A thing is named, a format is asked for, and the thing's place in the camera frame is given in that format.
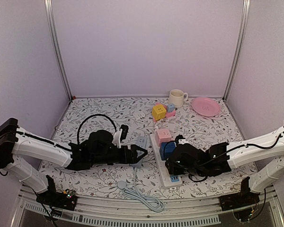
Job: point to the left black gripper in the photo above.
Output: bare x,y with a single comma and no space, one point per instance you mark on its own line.
126,159

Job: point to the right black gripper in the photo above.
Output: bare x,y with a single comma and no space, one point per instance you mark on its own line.
173,168

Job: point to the dark blue cube socket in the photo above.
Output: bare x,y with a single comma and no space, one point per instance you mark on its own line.
166,149

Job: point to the white power strip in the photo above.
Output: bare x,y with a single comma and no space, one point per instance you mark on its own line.
167,181

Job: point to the pink cube socket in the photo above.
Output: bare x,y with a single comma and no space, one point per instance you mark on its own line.
162,135

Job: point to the light blue power strip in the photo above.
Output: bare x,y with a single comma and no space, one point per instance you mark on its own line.
137,187

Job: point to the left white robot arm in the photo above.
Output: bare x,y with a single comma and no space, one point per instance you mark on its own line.
16,142

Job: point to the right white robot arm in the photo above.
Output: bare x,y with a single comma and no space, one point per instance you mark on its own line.
255,149

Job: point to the yellow cube socket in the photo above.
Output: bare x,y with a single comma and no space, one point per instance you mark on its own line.
159,112

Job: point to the pink flat power strip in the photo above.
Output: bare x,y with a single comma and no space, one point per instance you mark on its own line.
168,115

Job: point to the small light blue adapter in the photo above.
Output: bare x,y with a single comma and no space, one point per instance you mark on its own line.
170,108

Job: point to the pink plate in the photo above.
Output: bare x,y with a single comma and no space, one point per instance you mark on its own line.
205,106

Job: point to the cream ceramic mug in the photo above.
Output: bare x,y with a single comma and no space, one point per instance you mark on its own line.
177,97

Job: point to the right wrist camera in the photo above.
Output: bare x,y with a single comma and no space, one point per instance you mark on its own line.
179,139

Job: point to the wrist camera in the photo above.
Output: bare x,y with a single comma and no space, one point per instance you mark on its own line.
179,139
120,135

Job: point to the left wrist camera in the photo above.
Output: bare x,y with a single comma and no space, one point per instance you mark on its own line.
120,135

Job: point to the front aluminium rail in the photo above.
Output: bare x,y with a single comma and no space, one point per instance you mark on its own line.
107,212

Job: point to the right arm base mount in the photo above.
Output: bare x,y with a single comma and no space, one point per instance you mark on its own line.
240,199

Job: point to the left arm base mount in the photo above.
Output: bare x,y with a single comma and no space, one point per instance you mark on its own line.
66,199

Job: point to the right aluminium frame post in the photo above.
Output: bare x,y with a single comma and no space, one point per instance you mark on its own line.
239,45

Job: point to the aluminium frame post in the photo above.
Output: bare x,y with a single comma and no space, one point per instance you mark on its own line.
239,45
58,55

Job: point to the left aluminium frame post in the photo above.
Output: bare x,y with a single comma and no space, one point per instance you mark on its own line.
58,55

